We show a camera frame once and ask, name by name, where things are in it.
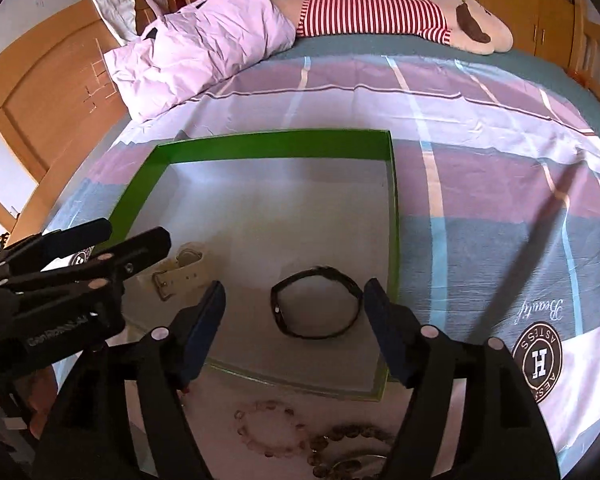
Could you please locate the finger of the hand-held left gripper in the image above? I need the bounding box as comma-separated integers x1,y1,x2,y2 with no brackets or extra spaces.
0,226,173,307
0,218,113,286

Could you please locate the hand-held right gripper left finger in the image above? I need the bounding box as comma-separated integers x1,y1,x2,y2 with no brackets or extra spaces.
32,280,227,480

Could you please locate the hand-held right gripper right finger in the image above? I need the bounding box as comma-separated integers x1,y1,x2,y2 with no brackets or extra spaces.
362,277,561,480

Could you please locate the white wrist watch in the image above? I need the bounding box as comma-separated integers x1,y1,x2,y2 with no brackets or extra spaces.
150,242,206,302

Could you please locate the black band bracelet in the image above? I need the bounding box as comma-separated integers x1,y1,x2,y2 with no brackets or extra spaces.
270,266,366,340

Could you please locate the pink crystal bead bracelet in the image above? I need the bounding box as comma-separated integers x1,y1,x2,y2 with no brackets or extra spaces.
232,400,308,458

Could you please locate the brown spotted bead bracelet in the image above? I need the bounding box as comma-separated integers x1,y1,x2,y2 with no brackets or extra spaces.
305,422,398,480

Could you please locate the green cardboard box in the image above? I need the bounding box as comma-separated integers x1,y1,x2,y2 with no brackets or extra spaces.
107,130,400,403

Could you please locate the wooden headboard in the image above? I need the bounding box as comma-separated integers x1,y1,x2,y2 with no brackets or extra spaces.
0,0,136,246

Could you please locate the plaid bed sheet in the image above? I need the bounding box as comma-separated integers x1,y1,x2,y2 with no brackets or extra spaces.
10,35,600,480

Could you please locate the pink crumpled quilt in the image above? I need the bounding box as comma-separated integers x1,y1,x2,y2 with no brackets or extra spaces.
102,0,298,123

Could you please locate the white cloth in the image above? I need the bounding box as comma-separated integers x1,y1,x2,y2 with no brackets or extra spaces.
90,0,141,43

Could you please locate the plush toy with striped shirt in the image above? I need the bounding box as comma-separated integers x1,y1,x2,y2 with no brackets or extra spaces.
267,0,515,56

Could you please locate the wooden bed rail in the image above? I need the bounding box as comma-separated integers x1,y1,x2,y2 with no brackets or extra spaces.
572,0,600,126

